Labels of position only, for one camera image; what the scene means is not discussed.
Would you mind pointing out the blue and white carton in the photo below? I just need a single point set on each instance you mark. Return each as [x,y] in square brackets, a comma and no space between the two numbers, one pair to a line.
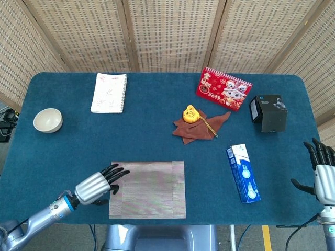
[242,172]

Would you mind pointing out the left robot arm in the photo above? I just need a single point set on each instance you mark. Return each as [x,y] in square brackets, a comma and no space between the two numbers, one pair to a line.
[39,217]

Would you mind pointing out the brown cloth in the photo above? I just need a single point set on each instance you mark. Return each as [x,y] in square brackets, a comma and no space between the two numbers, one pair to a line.
[193,130]

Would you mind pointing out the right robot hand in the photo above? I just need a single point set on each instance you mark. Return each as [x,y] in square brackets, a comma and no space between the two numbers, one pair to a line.
[325,180]

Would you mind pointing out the black cardboard box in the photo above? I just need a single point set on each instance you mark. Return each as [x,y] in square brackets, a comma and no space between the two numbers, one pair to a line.
[272,115]

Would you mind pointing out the white ceramic bowl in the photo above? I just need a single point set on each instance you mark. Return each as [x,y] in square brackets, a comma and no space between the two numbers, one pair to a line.
[48,121]

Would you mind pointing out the spiral notebook with red drawings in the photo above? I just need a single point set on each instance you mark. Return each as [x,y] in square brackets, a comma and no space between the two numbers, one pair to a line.
[108,94]

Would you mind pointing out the woven bamboo folding screen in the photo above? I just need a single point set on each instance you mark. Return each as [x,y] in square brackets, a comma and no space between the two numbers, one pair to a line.
[170,34]

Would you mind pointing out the white table leg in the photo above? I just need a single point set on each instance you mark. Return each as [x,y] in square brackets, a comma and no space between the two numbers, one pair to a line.
[232,238]

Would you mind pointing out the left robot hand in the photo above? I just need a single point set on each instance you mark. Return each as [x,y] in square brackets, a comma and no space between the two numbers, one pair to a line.
[91,187]

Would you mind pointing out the grey woven placemat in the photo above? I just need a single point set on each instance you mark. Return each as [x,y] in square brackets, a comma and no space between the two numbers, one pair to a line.
[151,191]

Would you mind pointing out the blue felt table cover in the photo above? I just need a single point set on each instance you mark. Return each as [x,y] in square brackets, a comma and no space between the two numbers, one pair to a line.
[146,141]

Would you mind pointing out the red 2026 desk calendar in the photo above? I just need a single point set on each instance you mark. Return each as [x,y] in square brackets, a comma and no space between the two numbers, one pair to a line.
[217,89]

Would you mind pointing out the gray robot base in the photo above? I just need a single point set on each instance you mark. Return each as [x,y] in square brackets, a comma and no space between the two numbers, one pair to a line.
[157,238]

